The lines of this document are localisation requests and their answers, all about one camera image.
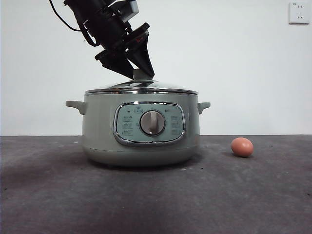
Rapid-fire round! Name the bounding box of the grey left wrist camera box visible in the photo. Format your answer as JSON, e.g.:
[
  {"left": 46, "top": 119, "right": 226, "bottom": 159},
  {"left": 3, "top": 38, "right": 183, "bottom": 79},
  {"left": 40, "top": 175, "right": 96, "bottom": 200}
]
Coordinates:
[{"left": 118, "top": 0, "right": 140, "bottom": 23}]

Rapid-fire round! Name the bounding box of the brown egg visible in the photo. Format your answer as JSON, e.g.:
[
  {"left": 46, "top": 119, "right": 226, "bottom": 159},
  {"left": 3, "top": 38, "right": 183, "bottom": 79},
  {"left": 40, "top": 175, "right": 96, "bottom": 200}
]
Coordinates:
[{"left": 231, "top": 137, "right": 254, "bottom": 158}]

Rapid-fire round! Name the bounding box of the pale green electric pot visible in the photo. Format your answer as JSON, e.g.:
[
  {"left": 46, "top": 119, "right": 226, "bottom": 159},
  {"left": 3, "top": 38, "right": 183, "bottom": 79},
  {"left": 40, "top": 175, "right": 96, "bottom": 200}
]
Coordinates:
[{"left": 65, "top": 92, "right": 211, "bottom": 168}]

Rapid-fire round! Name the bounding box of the white wall socket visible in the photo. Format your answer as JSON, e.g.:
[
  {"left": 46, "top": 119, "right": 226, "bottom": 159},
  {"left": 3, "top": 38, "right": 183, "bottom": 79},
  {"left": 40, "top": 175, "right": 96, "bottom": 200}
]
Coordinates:
[{"left": 289, "top": 1, "right": 307, "bottom": 25}]

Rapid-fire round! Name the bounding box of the glass lid with green knob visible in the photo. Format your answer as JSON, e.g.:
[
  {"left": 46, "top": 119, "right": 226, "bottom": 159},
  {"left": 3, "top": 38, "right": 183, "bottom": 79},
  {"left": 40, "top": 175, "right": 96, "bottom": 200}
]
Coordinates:
[{"left": 85, "top": 69, "right": 199, "bottom": 96}]

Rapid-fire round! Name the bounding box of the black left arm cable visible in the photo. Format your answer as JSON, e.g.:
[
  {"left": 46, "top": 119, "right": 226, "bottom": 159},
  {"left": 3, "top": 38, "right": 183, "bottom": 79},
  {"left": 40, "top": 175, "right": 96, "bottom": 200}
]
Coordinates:
[{"left": 48, "top": 0, "right": 98, "bottom": 47}]

